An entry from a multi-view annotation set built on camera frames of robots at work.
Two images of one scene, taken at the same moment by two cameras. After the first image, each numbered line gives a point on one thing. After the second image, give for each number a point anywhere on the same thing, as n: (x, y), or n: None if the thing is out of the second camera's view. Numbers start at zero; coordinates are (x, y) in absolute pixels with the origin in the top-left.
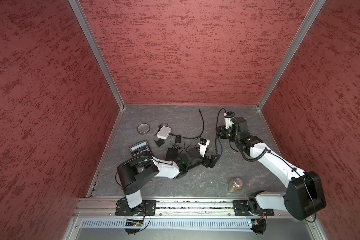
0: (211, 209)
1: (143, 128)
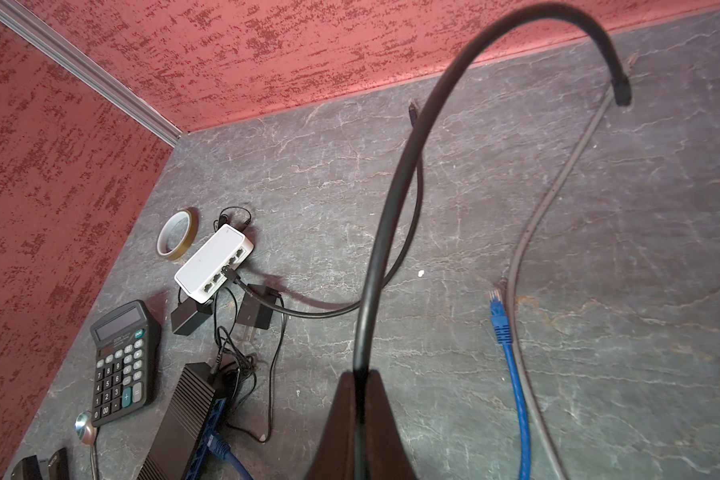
0: None
1: (176, 233)
